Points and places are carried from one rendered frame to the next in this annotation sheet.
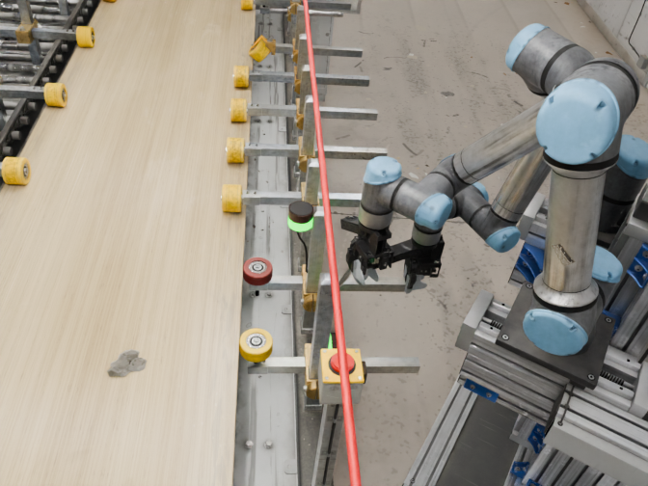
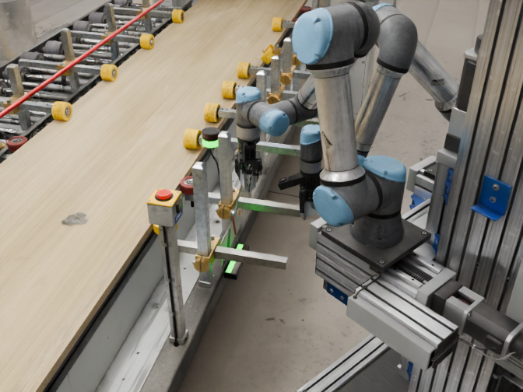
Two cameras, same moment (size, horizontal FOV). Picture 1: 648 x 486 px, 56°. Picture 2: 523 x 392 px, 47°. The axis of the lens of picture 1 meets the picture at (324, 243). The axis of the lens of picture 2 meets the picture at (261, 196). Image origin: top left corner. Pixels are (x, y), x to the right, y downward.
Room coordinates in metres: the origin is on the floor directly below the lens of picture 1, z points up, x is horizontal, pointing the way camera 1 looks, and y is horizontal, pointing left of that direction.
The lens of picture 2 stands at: (-0.44, -0.77, 2.07)
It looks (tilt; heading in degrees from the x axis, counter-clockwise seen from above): 34 degrees down; 22
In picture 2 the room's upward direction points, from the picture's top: straight up
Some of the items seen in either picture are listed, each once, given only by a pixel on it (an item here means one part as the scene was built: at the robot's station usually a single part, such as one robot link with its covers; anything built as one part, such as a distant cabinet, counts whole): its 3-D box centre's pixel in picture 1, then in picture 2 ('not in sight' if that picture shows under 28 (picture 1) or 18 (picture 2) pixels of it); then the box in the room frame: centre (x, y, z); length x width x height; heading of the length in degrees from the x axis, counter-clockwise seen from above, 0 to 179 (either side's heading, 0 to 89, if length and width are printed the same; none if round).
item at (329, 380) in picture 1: (339, 377); (165, 208); (0.64, -0.05, 1.18); 0.07 x 0.07 x 0.08; 8
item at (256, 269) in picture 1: (257, 280); (191, 193); (1.17, 0.17, 0.85); 0.08 x 0.08 x 0.11
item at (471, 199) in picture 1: (468, 203); not in sight; (1.27, -0.36, 1.12); 0.11 x 0.11 x 0.08; 33
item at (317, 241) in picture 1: (313, 278); (226, 192); (1.15, 0.02, 0.91); 0.04 x 0.04 x 0.48; 8
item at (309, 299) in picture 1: (310, 287); (228, 203); (1.17, 0.02, 0.85); 0.14 x 0.06 x 0.05; 8
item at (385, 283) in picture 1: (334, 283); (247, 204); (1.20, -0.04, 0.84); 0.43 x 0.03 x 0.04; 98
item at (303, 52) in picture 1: (300, 94); (286, 85); (2.14, 0.16, 0.90); 0.04 x 0.04 x 0.48; 8
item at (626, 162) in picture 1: (624, 166); not in sight; (1.40, -0.77, 1.21); 0.13 x 0.12 x 0.14; 33
